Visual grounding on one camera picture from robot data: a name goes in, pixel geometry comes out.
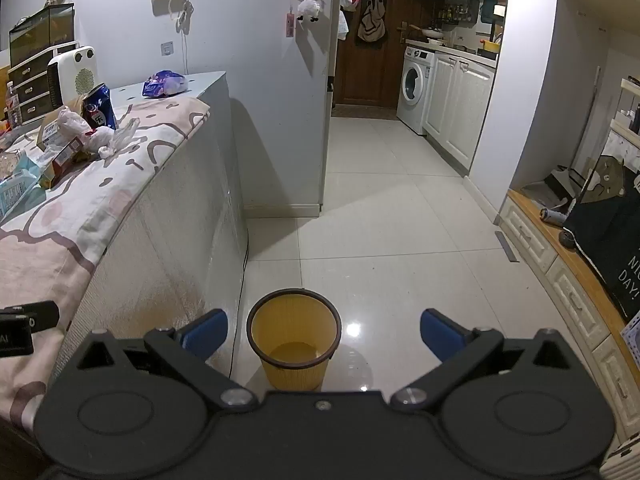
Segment white washing machine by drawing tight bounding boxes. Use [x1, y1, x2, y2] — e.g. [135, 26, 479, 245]
[396, 46, 436, 135]

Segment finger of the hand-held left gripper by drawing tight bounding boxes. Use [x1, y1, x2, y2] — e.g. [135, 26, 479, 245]
[0, 300, 60, 333]

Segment black printed bag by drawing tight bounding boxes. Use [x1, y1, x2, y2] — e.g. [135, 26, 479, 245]
[562, 154, 640, 319]

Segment silver foil covered table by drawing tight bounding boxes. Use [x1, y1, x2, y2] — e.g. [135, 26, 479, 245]
[45, 71, 249, 406]

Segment water bottle with red label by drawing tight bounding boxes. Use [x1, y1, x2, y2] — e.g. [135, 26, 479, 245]
[5, 81, 24, 129]

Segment brown wooden door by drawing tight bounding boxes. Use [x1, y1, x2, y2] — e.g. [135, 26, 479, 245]
[332, 0, 417, 111]

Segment blue snack bag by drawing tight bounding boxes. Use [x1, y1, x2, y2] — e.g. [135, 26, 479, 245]
[81, 82, 119, 131]

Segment purple snack bag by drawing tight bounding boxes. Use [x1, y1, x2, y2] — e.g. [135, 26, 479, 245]
[142, 70, 190, 99]

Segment white plastic bag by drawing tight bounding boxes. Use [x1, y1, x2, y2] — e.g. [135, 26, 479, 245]
[90, 119, 139, 159]

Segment small red brown box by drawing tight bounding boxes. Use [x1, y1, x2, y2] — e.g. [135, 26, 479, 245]
[50, 136, 94, 177]

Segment black cable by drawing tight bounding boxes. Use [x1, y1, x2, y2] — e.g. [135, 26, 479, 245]
[227, 230, 249, 381]

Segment white heater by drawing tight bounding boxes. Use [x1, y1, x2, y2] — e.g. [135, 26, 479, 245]
[47, 46, 97, 111]

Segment cardboard box with white label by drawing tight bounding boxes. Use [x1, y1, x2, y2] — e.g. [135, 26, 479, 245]
[38, 111, 69, 154]

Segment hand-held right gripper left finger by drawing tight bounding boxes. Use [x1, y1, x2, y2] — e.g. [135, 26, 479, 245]
[67, 308, 259, 414]

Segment white kitchen base cabinets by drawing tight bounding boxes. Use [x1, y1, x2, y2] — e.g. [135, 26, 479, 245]
[422, 51, 497, 177]

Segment glass fish tank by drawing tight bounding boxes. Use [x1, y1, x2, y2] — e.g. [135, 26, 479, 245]
[9, 2, 76, 69]

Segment beige hanging tote bag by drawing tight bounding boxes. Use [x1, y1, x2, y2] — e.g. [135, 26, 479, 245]
[355, 0, 389, 45]

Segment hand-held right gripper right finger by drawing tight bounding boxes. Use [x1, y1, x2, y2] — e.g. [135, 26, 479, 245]
[389, 308, 577, 414]

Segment light blue tissue pack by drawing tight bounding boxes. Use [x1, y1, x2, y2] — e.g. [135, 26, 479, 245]
[0, 152, 52, 222]

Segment yellow bin with brown rim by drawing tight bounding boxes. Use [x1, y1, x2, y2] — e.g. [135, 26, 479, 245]
[246, 287, 343, 392]

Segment spice bottle rack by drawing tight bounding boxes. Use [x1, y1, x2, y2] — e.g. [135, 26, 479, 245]
[435, 2, 474, 26]

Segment clear plastic wrap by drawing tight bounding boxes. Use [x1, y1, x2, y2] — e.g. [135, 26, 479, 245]
[57, 105, 96, 142]

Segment pink printed blanket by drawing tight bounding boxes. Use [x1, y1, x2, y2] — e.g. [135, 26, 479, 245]
[0, 96, 211, 428]

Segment white drawer cabinet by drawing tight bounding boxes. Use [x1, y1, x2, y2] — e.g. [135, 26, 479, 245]
[7, 40, 81, 127]

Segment white window seat cabinet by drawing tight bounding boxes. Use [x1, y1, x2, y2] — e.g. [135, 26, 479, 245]
[499, 187, 640, 480]

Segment white shelf unit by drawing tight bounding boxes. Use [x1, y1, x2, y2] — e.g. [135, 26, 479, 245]
[606, 77, 640, 162]

